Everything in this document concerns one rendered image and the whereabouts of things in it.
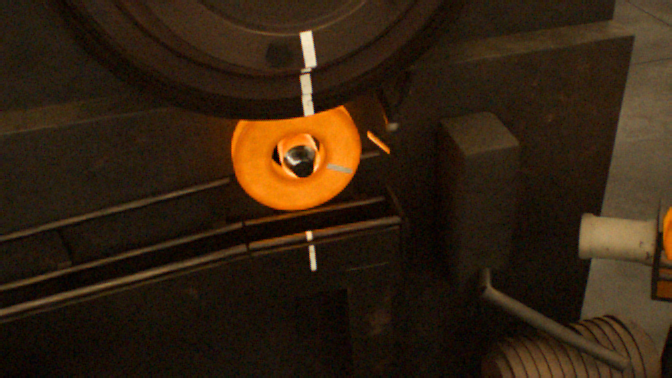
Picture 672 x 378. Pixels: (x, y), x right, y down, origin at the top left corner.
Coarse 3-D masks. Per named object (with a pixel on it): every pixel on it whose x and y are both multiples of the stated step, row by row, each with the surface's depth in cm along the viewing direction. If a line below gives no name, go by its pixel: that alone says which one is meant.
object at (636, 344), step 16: (592, 320) 95; (608, 320) 94; (624, 320) 94; (512, 336) 96; (528, 336) 94; (544, 336) 93; (592, 336) 92; (608, 336) 92; (624, 336) 92; (640, 336) 92; (496, 352) 94; (512, 352) 91; (528, 352) 91; (544, 352) 90; (560, 352) 90; (576, 352) 90; (624, 352) 91; (640, 352) 90; (656, 352) 92; (496, 368) 92; (512, 368) 89; (528, 368) 89; (544, 368) 89; (560, 368) 89; (576, 368) 89; (592, 368) 90; (608, 368) 90; (640, 368) 90; (656, 368) 91
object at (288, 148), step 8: (288, 136) 80; (296, 136) 79; (304, 136) 80; (280, 144) 80; (288, 144) 78; (296, 144) 78; (304, 144) 78; (312, 144) 79; (280, 152) 79; (288, 152) 78; (296, 152) 77; (304, 152) 77; (312, 152) 78; (288, 160) 77; (296, 160) 77; (304, 160) 77; (312, 160) 77; (288, 168) 78; (296, 168) 77; (304, 168) 77; (312, 168) 78; (296, 176) 78; (304, 176) 78
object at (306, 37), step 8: (304, 32) 61; (304, 40) 61; (312, 40) 61; (304, 48) 62; (312, 48) 62; (304, 56) 62; (312, 56) 62; (312, 64) 63; (304, 80) 71; (304, 88) 71; (304, 96) 74; (304, 104) 74; (312, 104) 75; (304, 112) 75; (312, 112) 75
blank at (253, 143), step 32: (256, 128) 78; (288, 128) 79; (320, 128) 80; (352, 128) 81; (256, 160) 80; (320, 160) 83; (352, 160) 83; (256, 192) 83; (288, 192) 84; (320, 192) 85
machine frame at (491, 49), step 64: (0, 0) 76; (512, 0) 90; (576, 0) 92; (0, 64) 80; (64, 64) 81; (448, 64) 87; (512, 64) 89; (576, 64) 91; (0, 128) 80; (64, 128) 80; (128, 128) 82; (192, 128) 84; (384, 128) 90; (512, 128) 95; (576, 128) 97; (0, 192) 83; (64, 192) 85; (128, 192) 87; (384, 192) 96; (576, 192) 104; (0, 256) 88; (192, 256) 95; (512, 256) 109; (576, 256) 112; (256, 320) 104; (320, 320) 107; (448, 320) 114; (512, 320) 117; (576, 320) 121
